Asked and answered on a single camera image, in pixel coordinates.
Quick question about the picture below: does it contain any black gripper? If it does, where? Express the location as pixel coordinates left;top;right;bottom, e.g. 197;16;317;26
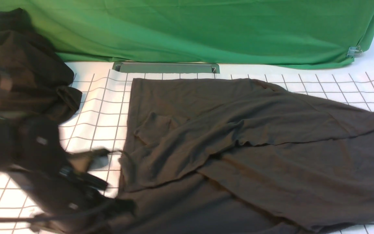
28;148;135;234

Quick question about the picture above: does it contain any gray long sleeve shirt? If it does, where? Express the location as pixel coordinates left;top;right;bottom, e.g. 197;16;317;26
110;78;374;234

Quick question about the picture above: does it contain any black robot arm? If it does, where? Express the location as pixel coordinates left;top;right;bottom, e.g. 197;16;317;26
0;117;136;234

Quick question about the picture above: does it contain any white grid mat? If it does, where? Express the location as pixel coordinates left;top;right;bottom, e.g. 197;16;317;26
0;70;374;234

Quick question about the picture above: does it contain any black crumpled garment pile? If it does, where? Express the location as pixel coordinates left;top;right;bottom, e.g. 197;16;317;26
0;8;82;124

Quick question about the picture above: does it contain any gray metal tray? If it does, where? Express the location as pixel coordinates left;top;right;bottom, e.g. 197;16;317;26
112;61;220;74

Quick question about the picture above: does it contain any green backdrop cloth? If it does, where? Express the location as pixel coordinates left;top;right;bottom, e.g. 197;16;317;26
0;0;374;70

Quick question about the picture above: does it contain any silver binder clip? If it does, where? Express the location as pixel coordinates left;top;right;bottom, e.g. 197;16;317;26
346;46;363;58

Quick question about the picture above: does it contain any black cable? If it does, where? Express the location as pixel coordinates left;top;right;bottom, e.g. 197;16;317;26
0;198;116;225

